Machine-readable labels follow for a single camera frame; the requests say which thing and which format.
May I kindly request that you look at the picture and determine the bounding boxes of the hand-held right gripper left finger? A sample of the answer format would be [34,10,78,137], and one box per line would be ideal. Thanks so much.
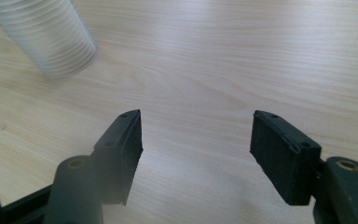
[91,108,145,207]

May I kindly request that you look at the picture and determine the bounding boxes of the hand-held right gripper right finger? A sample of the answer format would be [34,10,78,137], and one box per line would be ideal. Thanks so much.
[249,109,323,206]

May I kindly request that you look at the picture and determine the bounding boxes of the stack of nested plastic cups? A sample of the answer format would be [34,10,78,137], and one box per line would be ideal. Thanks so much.
[0,0,99,78]

